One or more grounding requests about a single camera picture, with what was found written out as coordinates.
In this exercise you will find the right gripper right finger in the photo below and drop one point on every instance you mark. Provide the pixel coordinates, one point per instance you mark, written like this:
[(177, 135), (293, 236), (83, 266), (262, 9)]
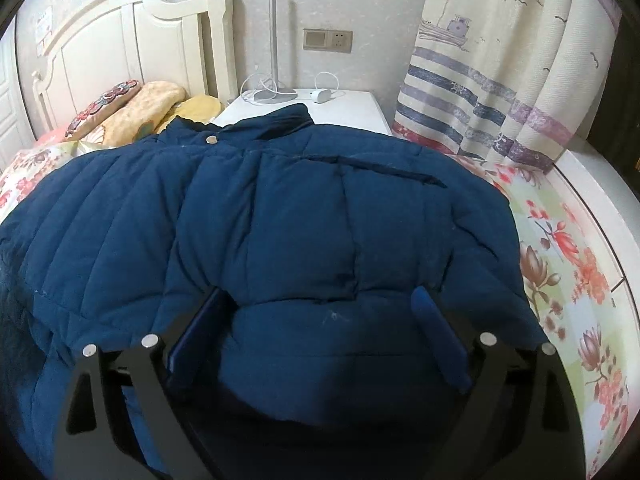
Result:
[(519, 418)]

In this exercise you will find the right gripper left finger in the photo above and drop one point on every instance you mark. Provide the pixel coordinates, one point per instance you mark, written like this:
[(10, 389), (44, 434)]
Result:
[(95, 437)]

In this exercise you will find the navy blue puffer jacket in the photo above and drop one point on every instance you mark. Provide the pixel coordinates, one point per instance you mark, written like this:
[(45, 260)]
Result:
[(318, 368)]

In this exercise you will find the floral bed sheet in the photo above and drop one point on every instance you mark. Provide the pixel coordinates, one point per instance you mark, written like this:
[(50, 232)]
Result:
[(562, 280)]

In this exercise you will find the pink floral pillow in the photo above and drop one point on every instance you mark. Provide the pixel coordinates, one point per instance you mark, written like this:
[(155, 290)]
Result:
[(55, 136)]

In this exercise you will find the white wardrobe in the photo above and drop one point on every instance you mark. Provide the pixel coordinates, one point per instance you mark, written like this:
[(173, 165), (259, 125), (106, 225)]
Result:
[(15, 129)]

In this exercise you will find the yellow patterned pillow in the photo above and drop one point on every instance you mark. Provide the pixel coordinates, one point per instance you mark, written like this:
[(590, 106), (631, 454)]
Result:
[(139, 117)]

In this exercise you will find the mustard yellow pillow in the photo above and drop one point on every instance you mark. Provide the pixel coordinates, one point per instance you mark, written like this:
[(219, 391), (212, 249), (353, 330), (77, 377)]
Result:
[(198, 109)]

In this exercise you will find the round embroidered cushion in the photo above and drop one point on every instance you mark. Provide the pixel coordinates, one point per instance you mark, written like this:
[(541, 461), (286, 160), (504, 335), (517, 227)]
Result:
[(106, 105)]

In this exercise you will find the white bedside table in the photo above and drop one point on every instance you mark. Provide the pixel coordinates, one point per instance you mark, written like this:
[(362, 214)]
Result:
[(348, 108)]

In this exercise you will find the patterned window curtain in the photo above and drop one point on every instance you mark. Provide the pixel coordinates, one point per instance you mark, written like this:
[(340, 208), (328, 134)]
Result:
[(507, 81)]

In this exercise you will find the silver stick desk lamp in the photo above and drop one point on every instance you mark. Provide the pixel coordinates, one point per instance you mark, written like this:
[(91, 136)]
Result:
[(274, 45)]

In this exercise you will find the white wooden headboard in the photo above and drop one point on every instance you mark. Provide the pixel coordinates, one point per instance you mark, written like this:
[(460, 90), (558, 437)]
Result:
[(188, 42)]

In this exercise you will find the white charger with cable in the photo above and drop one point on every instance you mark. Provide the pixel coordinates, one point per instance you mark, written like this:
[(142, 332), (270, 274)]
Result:
[(317, 94)]

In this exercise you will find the beige wall socket panel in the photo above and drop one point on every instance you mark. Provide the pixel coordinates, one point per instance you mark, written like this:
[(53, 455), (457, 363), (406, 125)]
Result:
[(327, 40)]

